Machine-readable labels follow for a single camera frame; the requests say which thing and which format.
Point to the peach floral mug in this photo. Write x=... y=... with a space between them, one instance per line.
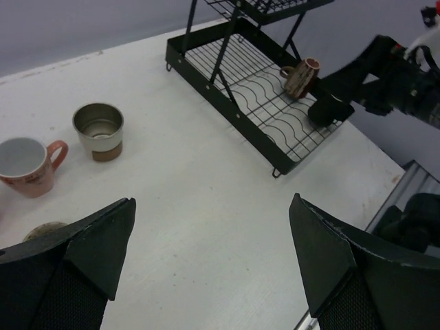
x=28 y=166

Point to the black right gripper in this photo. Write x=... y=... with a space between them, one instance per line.
x=406 y=80

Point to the brown white ceramic cup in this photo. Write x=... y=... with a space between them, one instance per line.
x=100 y=130

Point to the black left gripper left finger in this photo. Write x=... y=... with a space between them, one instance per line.
x=64 y=279

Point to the aluminium mounting rail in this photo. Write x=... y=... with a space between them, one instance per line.
x=378 y=240

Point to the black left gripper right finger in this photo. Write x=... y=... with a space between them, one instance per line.
x=364 y=275

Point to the black wire dish rack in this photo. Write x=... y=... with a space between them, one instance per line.
x=235 y=66

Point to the speckled beige small cup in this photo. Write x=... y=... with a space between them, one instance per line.
x=43 y=229

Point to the brown striped mug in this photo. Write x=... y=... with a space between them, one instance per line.
x=300 y=79

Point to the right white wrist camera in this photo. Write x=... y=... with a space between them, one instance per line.
x=428 y=31

